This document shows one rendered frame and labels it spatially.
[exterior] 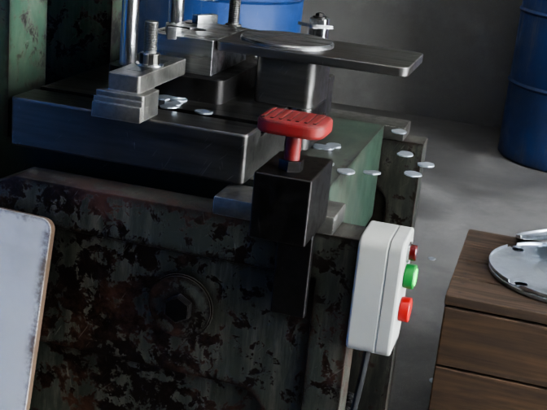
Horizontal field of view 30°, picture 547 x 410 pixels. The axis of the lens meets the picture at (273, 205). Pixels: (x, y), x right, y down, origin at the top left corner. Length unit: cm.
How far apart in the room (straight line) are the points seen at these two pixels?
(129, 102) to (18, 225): 20
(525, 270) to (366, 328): 78
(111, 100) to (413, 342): 135
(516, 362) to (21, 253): 89
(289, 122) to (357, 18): 373
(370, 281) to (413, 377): 112
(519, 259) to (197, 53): 84
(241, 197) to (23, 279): 28
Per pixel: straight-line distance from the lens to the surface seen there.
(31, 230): 122
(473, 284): 180
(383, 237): 111
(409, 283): 113
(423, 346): 237
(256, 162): 122
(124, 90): 119
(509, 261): 191
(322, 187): 106
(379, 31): 471
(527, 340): 175
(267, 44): 131
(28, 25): 134
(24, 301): 123
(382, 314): 113
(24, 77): 134
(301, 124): 100
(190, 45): 132
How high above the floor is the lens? 99
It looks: 18 degrees down
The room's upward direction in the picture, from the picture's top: 6 degrees clockwise
